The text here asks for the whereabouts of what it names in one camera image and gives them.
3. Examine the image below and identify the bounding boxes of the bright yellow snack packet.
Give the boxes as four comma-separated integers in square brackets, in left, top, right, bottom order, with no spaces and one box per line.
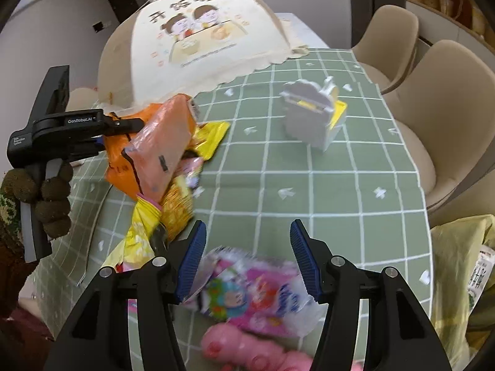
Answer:
[193,121,231,161]

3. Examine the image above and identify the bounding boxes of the mesh food cover cartoon print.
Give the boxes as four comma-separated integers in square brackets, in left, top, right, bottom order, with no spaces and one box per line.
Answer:
[97,0,310,111]

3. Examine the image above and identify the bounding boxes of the orange snack packet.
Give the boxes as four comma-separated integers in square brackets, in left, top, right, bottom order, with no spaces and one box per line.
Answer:
[104,95,200,202]

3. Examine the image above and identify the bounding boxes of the purple snack wrapper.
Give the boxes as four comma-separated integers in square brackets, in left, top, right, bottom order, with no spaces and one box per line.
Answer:
[181,156,204,198]

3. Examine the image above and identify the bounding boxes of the grey toothpick holder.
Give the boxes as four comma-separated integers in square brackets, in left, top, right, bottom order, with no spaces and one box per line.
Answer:
[279,77,347,151]

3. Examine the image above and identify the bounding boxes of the yellow-green trash bag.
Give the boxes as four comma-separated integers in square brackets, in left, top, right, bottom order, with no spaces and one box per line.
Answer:
[429,213,495,360]

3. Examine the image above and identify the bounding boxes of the gold snack wrapper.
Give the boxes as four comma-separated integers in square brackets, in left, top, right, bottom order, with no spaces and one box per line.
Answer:
[160,180,194,240]

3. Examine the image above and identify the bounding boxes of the green checked tablecloth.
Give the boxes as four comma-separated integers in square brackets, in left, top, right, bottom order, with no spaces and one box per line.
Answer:
[19,48,434,371]

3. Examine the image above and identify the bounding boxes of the white green snack packet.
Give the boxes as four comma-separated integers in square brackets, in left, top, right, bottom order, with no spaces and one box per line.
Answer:
[470,245,495,313]

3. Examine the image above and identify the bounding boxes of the person's left hand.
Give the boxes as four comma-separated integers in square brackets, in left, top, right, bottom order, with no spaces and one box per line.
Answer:
[2,161,74,237]

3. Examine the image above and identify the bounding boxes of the beige chair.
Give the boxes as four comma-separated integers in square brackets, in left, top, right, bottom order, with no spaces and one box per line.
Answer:
[350,5,420,93]
[381,39,495,217]

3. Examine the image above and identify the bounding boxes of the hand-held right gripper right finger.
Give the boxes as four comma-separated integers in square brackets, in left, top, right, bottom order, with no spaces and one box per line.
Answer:
[290,218,445,371]

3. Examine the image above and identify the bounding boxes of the pink caterpillar toy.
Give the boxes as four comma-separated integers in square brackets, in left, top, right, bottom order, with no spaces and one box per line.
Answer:
[203,322,364,371]

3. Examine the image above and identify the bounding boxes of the pale yellow snack wrapper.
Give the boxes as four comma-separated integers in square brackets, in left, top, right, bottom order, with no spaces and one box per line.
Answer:
[106,195,167,273]

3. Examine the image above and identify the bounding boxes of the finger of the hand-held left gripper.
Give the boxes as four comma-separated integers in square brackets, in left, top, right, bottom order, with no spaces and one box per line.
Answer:
[102,118,147,137]

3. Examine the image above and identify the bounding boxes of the pink snack packet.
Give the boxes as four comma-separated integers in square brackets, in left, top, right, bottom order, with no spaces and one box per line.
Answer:
[182,245,327,337]

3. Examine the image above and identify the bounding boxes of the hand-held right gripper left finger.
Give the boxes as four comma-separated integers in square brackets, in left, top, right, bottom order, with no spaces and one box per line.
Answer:
[48,220,207,371]

